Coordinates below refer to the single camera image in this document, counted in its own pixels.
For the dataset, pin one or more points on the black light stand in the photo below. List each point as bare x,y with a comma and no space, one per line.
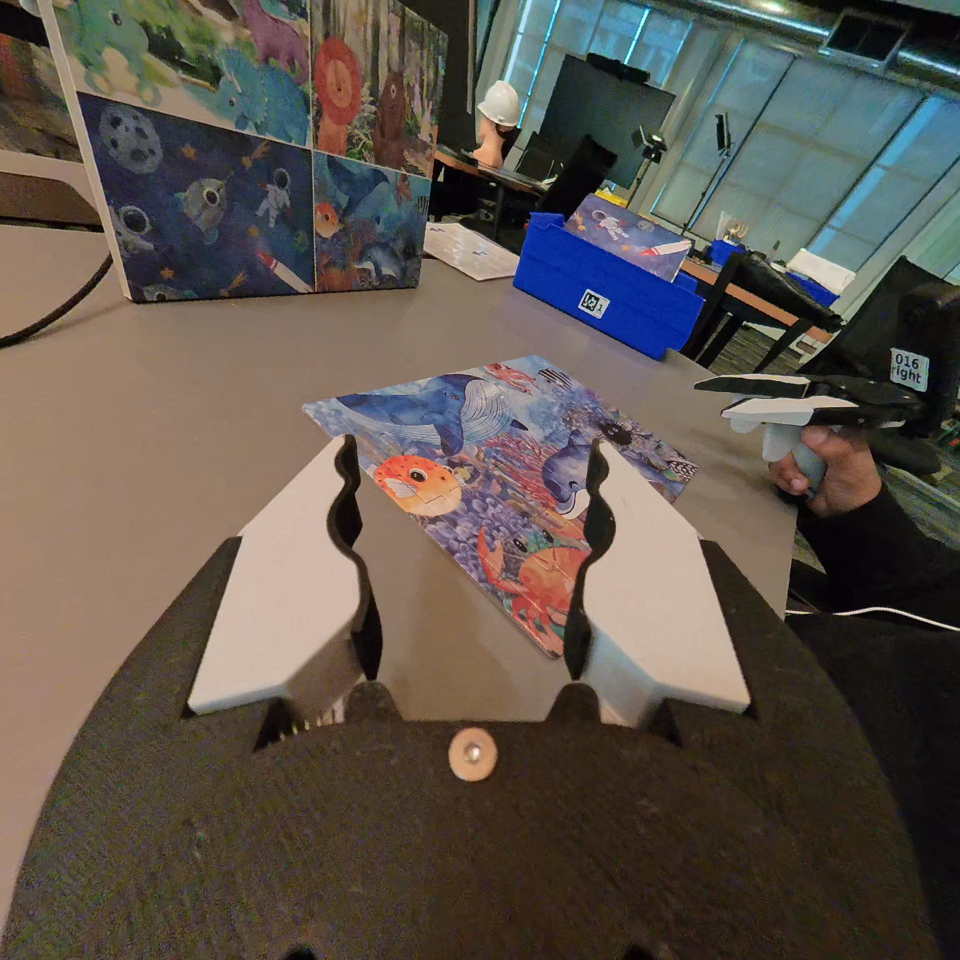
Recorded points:
649,150

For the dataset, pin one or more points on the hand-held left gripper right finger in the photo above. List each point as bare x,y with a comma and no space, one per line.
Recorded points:
660,607

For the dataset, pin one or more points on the black office chair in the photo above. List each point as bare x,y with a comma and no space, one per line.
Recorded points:
577,176

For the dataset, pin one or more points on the blue plastic bin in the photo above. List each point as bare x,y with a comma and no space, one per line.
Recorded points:
600,277

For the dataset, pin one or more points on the person's right forearm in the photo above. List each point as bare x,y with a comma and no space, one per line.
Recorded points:
892,547

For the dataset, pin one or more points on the black monitor screen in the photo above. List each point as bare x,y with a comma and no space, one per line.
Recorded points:
607,112

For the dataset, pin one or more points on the person's right hand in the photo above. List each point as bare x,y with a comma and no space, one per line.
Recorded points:
847,472

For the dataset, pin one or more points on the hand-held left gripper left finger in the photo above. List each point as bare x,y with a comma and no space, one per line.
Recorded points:
277,600

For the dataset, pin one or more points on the instruction sheet in plastic sleeve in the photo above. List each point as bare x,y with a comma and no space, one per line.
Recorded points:
472,251

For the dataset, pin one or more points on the mannequin head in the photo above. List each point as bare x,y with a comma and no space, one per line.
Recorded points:
491,146

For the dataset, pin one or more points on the assembled sea jigsaw puzzle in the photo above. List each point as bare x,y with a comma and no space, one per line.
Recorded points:
465,420

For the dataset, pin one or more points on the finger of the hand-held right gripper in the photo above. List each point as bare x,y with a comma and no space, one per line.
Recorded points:
750,384
780,416

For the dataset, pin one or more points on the white hard hat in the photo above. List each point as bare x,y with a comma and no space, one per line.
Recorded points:
500,101

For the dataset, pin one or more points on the space themed puzzle board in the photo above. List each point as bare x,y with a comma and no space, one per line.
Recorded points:
630,232

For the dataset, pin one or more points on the illustrated puzzle box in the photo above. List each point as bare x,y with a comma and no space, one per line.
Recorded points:
225,187

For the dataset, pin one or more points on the wooden top work table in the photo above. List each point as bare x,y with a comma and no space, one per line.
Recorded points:
750,300

